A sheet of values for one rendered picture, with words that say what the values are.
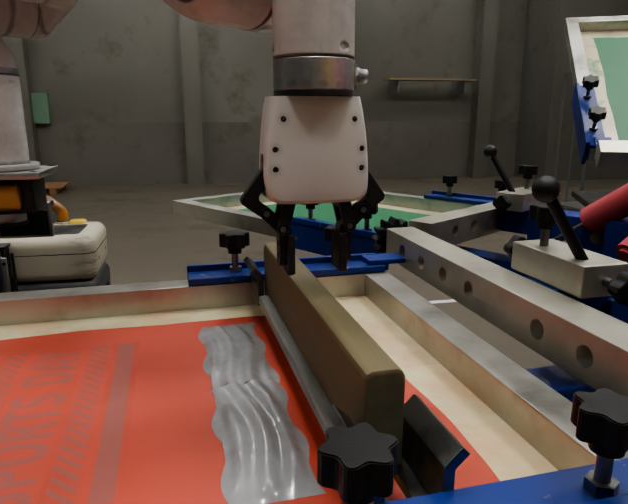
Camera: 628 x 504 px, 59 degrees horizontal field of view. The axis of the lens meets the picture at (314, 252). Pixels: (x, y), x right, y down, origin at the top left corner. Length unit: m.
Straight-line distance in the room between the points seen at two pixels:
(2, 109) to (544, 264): 0.85
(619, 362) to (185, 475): 0.36
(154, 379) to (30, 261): 1.06
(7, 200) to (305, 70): 0.67
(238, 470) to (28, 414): 0.23
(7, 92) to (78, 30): 9.75
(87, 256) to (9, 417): 1.05
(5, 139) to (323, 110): 0.67
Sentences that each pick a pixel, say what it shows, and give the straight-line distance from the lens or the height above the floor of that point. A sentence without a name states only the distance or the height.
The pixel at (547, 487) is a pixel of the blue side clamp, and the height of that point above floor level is 1.00.
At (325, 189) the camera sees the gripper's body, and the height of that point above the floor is 1.16.
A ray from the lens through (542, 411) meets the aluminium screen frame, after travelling 0.51.
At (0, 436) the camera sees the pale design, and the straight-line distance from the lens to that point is 0.58.
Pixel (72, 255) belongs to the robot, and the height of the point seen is 0.86.
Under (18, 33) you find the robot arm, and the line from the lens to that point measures 1.12.
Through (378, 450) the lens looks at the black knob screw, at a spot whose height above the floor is 1.06.
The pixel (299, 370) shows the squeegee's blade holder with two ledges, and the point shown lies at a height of 1.00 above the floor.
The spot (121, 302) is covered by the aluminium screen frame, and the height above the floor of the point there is 0.97.
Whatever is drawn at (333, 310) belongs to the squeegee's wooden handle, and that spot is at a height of 1.06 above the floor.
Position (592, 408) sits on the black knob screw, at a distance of 0.38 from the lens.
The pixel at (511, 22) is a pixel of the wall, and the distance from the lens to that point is 12.34.
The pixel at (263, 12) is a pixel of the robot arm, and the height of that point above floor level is 1.32.
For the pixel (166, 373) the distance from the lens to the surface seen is 0.64.
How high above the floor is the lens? 1.23
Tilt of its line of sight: 14 degrees down
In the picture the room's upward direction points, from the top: straight up
